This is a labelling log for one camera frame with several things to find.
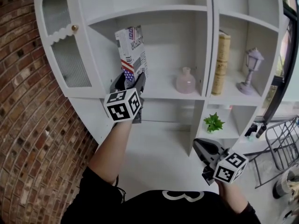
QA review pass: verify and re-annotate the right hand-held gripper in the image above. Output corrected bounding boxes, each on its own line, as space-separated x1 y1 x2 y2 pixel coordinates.
192 138 249 186

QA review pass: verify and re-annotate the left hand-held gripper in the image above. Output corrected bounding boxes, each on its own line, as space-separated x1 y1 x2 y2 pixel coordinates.
103 72 147 125

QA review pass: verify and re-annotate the flag print book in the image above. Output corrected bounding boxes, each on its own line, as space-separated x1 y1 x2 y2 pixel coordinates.
114 25 150 89

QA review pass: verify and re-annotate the white shelf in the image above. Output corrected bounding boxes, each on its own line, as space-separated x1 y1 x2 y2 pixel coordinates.
34 0 292 159

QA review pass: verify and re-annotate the person's right forearm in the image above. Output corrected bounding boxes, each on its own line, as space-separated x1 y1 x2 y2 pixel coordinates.
214 179 249 216

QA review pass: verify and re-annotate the person's left forearm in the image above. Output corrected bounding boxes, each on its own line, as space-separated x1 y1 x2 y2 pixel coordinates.
87 119 133 187

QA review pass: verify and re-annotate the beige hardcover book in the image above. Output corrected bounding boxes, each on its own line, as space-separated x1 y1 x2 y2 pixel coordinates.
211 30 232 96

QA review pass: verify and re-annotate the small green plant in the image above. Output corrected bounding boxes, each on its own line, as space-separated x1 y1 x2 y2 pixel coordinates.
203 112 226 133

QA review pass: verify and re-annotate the pink glass vase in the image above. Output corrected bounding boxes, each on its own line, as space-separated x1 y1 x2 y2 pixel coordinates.
176 66 197 94

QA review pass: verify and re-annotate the black bottle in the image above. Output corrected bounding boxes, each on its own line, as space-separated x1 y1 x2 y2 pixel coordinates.
255 122 268 139

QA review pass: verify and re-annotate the person's black shirt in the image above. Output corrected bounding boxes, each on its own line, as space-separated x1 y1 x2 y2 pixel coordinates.
60 166 263 224

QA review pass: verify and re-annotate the ribbed glass cabinet door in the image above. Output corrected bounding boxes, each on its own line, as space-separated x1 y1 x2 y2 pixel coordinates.
34 0 93 97

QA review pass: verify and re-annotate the grey plant pot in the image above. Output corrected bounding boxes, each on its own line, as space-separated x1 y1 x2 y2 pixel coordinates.
272 164 299 200

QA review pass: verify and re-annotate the purple lantern lamp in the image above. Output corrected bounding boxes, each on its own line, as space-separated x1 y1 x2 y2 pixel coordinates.
236 47 265 95

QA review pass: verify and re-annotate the grey metal wire rack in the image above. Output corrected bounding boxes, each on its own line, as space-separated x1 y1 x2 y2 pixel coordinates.
242 115 299 189

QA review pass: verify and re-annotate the black window frame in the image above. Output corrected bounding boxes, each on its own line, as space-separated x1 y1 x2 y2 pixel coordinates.
263 5 299 126

